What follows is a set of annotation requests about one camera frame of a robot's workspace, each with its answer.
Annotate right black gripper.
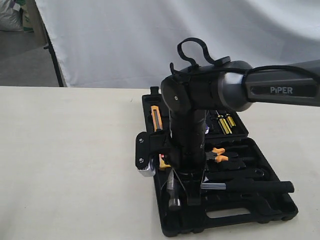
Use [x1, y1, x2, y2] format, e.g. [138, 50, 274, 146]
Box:
[149, 130, 206, 206]

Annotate orange handled pliers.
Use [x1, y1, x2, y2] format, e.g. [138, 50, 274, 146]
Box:
[205, 150, 246, 172]

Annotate adjustable wrench black handle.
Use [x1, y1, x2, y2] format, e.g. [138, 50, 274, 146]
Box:
[205, 168, 265, 181]

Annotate black plastic tool case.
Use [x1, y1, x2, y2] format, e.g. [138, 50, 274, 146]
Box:
[142, 86, 298, 237]

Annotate black electrical tape roll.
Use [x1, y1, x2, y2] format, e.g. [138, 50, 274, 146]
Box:
[204, 125, 212, 135]

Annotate claw hammer black handle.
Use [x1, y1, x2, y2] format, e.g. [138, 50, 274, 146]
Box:
[166, 171, 295, 211]

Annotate right black Piper robot arm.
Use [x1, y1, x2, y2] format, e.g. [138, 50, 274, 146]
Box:
[149, 57, 320, 206]

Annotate yellow tape measure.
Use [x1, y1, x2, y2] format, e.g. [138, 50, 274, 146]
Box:
[158, 154, 171, 171]

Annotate large yellow black screwdriver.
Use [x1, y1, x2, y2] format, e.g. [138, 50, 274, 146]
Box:
[216, 111, 232, 135]

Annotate orange utility knife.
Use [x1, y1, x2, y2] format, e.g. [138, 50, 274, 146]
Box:
[151, 105, 163, 132]

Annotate small yellow black screwdriver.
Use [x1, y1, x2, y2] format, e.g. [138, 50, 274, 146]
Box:
[225, 113, 236, 128]

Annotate black backdrop stand pole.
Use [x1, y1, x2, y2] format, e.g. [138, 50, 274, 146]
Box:
[38, 10, 65, 88]

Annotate white backdrop cloth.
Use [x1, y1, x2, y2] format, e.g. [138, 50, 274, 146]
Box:
[36, 0, 320, 89]

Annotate green white bag background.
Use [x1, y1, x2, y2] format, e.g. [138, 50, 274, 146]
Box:
[21, 4, 34, 33]

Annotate white sack in background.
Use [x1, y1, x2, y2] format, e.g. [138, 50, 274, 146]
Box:
[0, 0, 23, 32]

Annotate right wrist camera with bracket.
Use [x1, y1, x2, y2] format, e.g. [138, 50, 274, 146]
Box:
[135, 131, 156, 177]

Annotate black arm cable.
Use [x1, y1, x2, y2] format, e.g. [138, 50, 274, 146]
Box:
[169, 37, 320, 83]

